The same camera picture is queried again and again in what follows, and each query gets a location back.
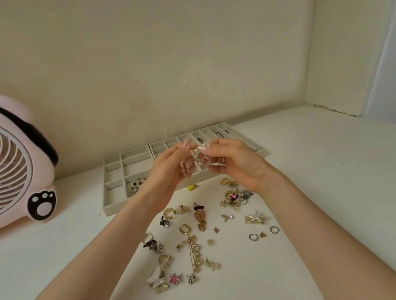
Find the grey necklace tray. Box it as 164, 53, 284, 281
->
188, 115, 270, 171

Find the brown stone bead bracelet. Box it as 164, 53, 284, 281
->
128, 176, 150, 196

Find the grey earring grid tray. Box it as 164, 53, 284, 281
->
147, 128, 223, 194

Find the white heart brooch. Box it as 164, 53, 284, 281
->
145, 265, 166, 285

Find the person's left forearm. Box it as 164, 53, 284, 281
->
0, 191, 173, 300

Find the person's right forearm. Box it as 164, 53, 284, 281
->
257, 151, 396, 300

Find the person's right hand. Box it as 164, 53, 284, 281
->
196, 129, 283, 206

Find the grey bracelet tray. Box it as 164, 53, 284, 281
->
93, 143, 163, 217

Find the white pearl bead bracelet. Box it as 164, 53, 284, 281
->
179, 146, 211, 176

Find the person's left hand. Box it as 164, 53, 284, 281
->
128, 137, 208, 217

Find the white table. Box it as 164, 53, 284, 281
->
0, 89, 396, 300

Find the pile of mixed jewelry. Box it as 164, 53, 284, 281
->
131, 170, 288, 296

